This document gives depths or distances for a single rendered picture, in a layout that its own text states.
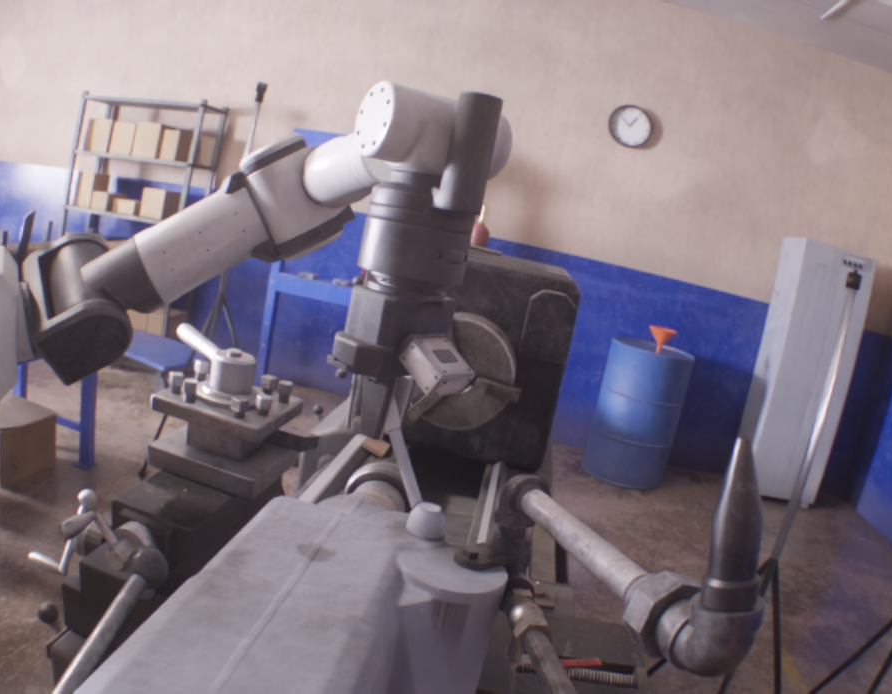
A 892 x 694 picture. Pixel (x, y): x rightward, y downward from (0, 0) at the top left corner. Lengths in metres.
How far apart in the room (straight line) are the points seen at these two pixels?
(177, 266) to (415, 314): 0.32
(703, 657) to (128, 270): 0.67
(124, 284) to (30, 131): 6.08
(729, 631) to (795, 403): 4.68
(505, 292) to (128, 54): 5.01
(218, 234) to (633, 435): 3.91
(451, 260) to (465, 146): 0.09
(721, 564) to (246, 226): 0.62
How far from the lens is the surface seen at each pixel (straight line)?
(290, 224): 0.77
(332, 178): 0.70
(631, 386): 4.46
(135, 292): 0.80
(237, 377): 0.94
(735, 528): 0.30
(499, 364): 1.56
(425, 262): 0.55
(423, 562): 0.56
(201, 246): 0.79
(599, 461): 4.62
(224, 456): 0.95
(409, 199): 0.55
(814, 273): 4.90
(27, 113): 6.91
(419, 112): 0.55
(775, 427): 4.97
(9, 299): 0.76
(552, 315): 1.70
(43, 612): 1.09
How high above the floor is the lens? 1.42
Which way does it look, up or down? 9 degrees down
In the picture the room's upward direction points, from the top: 11 degrees clockwise
